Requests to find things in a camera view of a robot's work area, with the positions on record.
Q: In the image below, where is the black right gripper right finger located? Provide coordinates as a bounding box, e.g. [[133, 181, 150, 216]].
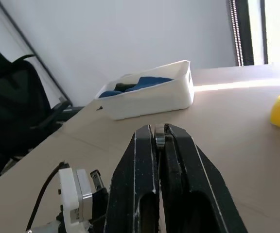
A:
[[158, 123, 249, 233]]

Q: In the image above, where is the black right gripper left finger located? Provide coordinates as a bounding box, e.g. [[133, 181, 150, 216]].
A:
[[103, 125, 166, 233]]

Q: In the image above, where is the metal spoon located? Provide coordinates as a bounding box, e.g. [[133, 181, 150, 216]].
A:
[[154, 124, 168, 149]]

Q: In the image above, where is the white plastic bin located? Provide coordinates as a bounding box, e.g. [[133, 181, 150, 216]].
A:
[[94, 60, 195, 121]]

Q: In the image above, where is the dark object in bin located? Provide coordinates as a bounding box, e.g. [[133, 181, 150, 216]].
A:
[[114, 82, 138, 93]]

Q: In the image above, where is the large blue cloth item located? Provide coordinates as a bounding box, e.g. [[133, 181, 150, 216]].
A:
[[124, 76, 175, 93]]

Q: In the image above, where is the black mesh office chair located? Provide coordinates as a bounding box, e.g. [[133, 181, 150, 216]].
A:
[[0, 42, 85, 189]]

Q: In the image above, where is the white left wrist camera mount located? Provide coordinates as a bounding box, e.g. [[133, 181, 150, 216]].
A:
[[56, 162, 94, 233]]

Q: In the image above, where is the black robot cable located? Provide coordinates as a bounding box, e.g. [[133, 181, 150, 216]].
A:
[[25, 162, 68, 232]]

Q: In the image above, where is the black window frame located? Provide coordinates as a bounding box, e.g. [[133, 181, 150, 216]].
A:
[[227, 0, 269, 67]]

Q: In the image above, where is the dark diagonal wall strip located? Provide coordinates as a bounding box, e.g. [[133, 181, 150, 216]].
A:
[[0, 0, 73, 105]]

